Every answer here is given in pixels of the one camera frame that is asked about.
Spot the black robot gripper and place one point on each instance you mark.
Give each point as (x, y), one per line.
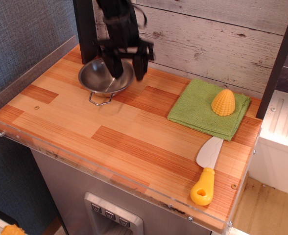
(123, 34)

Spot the stainless steel two-handled pan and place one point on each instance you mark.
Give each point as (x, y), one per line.
(96, 78)

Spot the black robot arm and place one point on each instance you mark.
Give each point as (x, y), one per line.
(118, 8)

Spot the green folded cloth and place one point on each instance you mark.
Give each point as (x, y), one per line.
(193, 110)

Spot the yellow toy corn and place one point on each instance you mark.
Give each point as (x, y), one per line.
(224, 103)

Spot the clear acrylic table guard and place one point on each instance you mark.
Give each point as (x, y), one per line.
(151, 158)

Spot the silver toy fridge cabinet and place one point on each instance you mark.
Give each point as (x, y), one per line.
(68, 186)

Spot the grey water dispenser panel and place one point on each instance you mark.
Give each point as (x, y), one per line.
(109, 216)

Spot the white toy sink unit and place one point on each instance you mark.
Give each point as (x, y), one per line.
(269, 164)

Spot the yellow toy in corner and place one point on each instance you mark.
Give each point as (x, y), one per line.
(12, 230)

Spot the dark wooden left post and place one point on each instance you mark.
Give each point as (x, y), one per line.
(86, 29)

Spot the dark wooden post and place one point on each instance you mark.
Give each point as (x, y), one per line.
(86, 29)
(274, 77)

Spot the dark wooden right post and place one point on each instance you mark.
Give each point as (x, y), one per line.
(274, 77)

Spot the white toy knife yellow handle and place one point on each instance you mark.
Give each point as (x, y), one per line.
(203, 190)

